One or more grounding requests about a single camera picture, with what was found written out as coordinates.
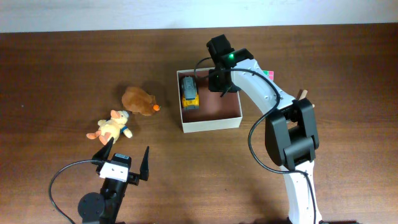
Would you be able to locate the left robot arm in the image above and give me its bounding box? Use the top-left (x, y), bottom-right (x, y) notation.
top-left (78, 140), bottom-right (149, 224)

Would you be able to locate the right black cable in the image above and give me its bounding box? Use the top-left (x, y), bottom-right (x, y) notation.
top-left (193, 57), bottom-right (317, 224)

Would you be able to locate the yellow grey toy truck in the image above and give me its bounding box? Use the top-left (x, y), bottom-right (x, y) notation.
top-left (181, 77), bottom-right (200, 110)

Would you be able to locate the black cable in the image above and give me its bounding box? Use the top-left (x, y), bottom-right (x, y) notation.
top-left (193, 57), bottom-right (317, 224)
top-left (48, 159), bottom-right (103, 224)

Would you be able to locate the white cardboard box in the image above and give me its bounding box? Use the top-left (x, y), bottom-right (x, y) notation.
top-left (177, 68), bottom-right (243, 133)

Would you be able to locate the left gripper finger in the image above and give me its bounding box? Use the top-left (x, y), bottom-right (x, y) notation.
top-left (139, 146), bottom-right (150, 181)
top-left (92, 138), bottom-right (114, 161)

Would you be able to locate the yellow plush duck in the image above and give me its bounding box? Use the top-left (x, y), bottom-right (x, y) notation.
top-left (86, 110), bottom-right (133, 145)

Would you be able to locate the multicolour puzzle cube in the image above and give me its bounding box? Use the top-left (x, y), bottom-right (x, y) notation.
top-left (263, 70), bottom-right (274, 80)

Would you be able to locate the left black cable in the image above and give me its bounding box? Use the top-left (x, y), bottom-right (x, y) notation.
top-left (48, 159), bottom-right (103, 224)

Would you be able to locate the brown plush bear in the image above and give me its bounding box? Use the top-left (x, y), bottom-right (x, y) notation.
top-left (121, 86), bottom-right (160, 116)

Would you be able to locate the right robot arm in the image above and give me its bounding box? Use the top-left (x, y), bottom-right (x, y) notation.
top-left (206, 35), bottom-right (322, 223)

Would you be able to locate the yellow wooden rattle drum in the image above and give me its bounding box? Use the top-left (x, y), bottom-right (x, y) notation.
top-left (296, 90), bottom-right (308, 100)

